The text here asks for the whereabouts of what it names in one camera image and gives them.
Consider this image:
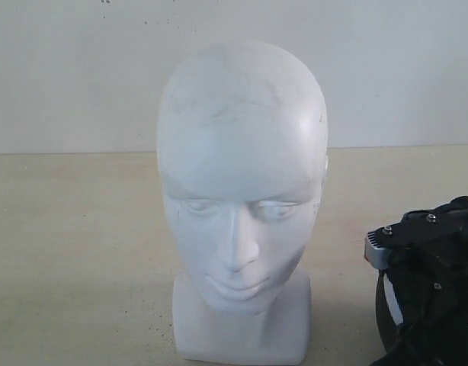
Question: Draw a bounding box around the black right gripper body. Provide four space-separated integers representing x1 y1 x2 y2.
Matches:
382 196 468 365

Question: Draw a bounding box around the black helmet with visor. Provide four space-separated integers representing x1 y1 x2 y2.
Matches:
375 270 405 353

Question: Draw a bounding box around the white mannequin head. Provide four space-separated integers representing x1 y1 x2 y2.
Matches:
157 40 329 365

